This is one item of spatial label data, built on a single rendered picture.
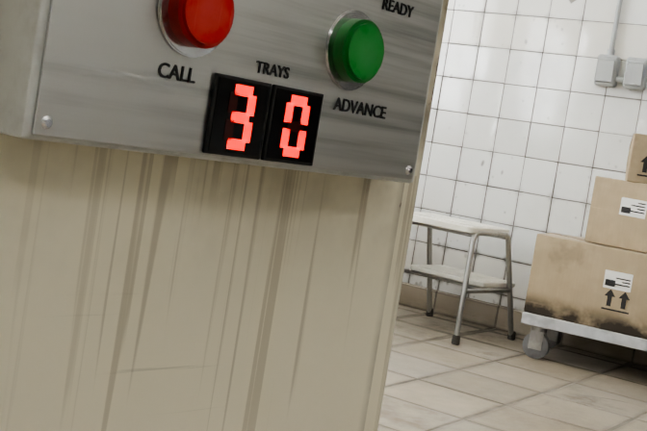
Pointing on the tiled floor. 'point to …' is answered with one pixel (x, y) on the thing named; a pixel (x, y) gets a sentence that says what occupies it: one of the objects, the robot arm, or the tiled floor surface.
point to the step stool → (465, 266)
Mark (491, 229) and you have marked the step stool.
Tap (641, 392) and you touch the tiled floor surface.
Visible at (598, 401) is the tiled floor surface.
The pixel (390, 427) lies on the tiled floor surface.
